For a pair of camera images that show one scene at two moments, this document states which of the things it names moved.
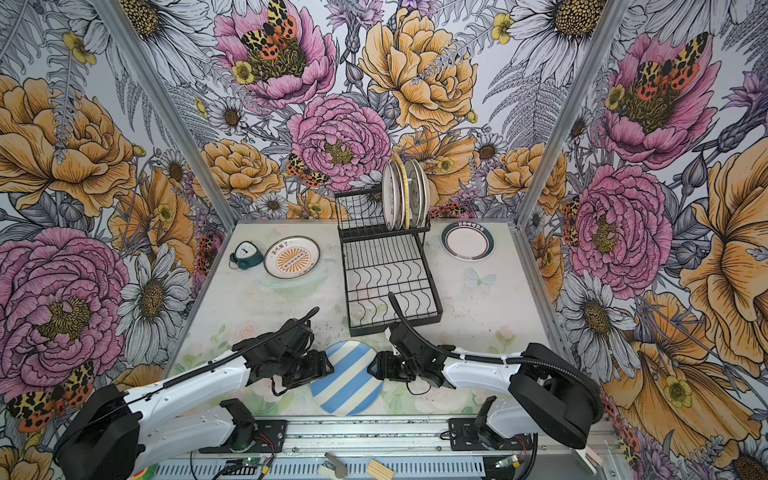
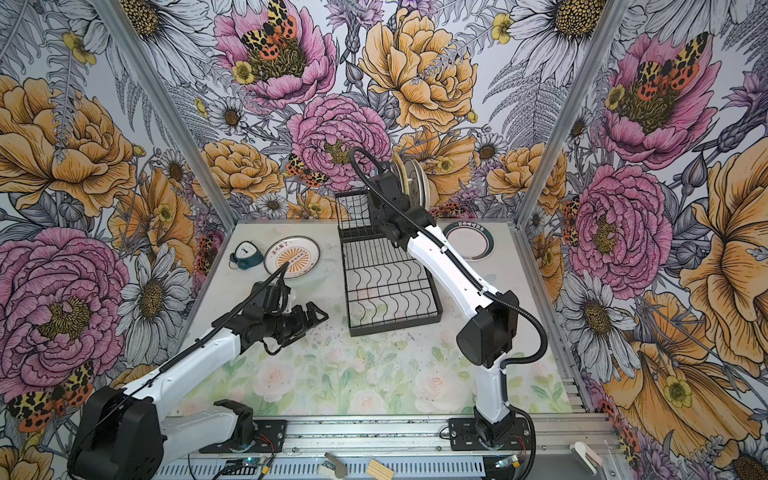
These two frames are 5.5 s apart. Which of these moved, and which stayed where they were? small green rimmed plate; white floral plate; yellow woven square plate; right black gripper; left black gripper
Moved: right black gripper; left black gripper
Stayed: white floral plate; small green rimmed plate; yellow woven square plate
